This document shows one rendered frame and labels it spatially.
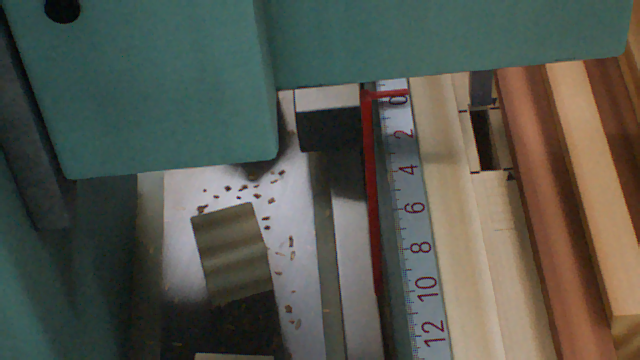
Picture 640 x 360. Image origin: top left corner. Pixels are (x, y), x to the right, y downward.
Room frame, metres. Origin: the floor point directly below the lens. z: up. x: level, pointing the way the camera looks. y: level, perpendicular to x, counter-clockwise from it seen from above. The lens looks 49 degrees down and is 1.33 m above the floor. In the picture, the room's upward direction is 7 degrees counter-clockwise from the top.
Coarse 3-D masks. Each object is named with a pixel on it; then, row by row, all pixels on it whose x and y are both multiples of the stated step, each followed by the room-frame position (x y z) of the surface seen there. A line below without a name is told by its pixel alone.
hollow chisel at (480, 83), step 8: (472, 72) 0.36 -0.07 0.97; (480, 72) 0.36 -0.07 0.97; (488, 72) 0.36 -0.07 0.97; (472, 80) 0.36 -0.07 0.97; (480, 80) 0.36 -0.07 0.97; (488, 80) 0.36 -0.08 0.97; (472, 88) 0.36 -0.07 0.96; (480, 88) 0.36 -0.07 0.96; (488, 88) 0.36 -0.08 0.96; (472, 96) 0.36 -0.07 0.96; (480, 96) 0.36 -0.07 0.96; (488, 96) 0.36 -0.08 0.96; (472, 104) 0.36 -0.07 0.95; (480, 104) 0.36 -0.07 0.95; (488, 104) 0.36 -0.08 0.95
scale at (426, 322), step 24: (384, 120) 0.35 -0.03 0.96; (408, 120) 0.35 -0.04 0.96; (384, 144) 0.34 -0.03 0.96; (408, 144) 0.33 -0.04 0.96; (408, 168) 0.32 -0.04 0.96; (408, 192) 0.31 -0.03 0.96; (408, 216) 0.30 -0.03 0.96; (408, 240) 0.29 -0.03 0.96; (408, 264) 0.27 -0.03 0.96; (432, 264) 0.27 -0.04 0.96; (408, 288) 0.26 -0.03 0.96; (432, 288) 0.26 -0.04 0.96; (408, 312) 0.25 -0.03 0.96; (432, 312) 0.25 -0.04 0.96; (432, 336) 0.24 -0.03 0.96
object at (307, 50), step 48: (288, 0) 0.33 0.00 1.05; (336, 0) 0.33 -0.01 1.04; (384, 0) 0.33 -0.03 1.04; (432, 0) 0.33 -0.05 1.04; (480, 0) 0.33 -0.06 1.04; (528, 0) 0.33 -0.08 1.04; (576, 0) 0.33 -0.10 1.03; (624, 0) 0.33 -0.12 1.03; (288, 48) 0.33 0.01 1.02; (336, 48) 0.33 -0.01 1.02; (384, 48) 0.33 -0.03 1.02; (432, 48) 0.33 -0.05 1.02; (480, 48) 0.33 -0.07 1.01; (528, 48) 0.33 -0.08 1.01; (576, 48) 0.33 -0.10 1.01; (624, 48) 0.33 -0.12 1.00
